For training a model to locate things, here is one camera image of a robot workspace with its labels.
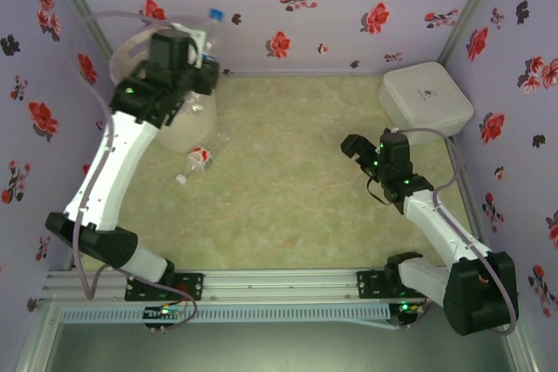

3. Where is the clear bottle blue label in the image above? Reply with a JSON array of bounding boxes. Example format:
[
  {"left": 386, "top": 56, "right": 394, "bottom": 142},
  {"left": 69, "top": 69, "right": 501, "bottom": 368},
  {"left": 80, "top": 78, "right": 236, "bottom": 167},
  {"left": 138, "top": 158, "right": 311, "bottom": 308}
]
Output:
[{"left": 185, "top": 8, "right": 226, "bottom": 123}]

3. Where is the white plastic bin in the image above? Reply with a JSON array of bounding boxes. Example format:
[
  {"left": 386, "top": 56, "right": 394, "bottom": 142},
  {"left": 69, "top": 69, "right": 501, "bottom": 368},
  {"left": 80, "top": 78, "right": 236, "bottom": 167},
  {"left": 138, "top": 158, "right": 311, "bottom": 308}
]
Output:
[{"left": 108, "top": 25, "right": 219, "bottom": 153}]

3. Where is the clear bottle red white label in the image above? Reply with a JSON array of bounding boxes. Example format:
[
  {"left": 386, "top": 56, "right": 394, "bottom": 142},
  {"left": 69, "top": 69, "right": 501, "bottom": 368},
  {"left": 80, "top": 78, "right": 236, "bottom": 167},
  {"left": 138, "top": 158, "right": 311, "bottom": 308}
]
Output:
[{"left": 174, "top": 145, "right": 214, "bottom": 185}]

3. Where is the white lidded plastic container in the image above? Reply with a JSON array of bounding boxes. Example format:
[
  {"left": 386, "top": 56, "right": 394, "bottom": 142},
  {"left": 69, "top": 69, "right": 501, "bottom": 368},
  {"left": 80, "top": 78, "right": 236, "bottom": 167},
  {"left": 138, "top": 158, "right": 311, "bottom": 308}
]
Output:
[{"left": 377, "top": 61, "right": 475, "bottom": 146}]

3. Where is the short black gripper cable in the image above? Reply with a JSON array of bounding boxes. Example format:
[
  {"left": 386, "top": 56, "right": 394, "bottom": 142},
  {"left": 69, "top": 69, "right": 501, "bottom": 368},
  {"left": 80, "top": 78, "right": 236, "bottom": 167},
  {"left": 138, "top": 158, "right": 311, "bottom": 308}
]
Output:
[{"left": 365, "top": 175, "right": 391, "bottom": 206}]

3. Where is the grey right arm cable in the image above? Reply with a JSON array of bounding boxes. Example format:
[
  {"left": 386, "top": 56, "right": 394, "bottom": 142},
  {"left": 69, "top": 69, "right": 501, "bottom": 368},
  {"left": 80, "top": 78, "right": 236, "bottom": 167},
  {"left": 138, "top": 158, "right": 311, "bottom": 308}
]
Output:
[{"left": 391, "top": 126, "right": 521, "bottom": 336}]

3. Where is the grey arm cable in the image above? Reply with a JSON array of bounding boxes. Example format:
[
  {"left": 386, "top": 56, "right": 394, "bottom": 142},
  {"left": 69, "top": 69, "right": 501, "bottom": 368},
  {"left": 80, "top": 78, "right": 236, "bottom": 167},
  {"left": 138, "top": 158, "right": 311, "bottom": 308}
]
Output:
[
  {"left": 71, "top": 11, "right": 198, "bottom": 332},
  {"left": 391, "top": 126, "right": 521, "bottom": 336}
]

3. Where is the grey left arm cable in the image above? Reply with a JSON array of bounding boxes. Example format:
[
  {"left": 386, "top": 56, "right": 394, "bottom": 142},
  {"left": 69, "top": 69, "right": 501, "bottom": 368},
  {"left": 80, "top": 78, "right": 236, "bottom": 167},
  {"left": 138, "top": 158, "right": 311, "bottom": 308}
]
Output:
[{"left": 71, "top": 11, "right": 198, "bottom": 332}]

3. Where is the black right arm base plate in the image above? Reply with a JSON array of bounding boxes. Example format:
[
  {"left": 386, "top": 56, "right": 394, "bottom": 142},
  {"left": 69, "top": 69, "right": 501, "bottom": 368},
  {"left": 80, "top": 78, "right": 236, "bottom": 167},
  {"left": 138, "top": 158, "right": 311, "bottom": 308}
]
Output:
[{"left": 356, "top": 270, "right": 437, "bottom": 301}]

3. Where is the aluminium mounting rail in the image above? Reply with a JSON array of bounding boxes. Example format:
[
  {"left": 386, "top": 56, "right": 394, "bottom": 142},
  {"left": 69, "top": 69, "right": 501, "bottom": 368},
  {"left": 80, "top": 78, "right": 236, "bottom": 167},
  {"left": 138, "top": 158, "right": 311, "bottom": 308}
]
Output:
[{"left": 43, "top": 270, "right": 437, "bottom": 303}]

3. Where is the white slotted cable duct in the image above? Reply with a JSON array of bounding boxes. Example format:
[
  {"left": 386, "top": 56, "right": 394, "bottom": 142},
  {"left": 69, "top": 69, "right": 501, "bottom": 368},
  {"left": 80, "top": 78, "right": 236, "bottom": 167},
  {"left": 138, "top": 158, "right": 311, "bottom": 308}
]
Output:
[{"left": 58, "top": 305, "right": 391, "bottom": 325}]

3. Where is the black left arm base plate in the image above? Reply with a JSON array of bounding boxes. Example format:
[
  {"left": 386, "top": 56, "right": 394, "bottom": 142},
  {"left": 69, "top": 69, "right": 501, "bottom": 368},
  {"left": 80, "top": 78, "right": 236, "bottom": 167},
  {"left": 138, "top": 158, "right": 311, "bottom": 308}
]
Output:
[{"left": 125, "top": 272, "right": 205, "bottom": 302}]

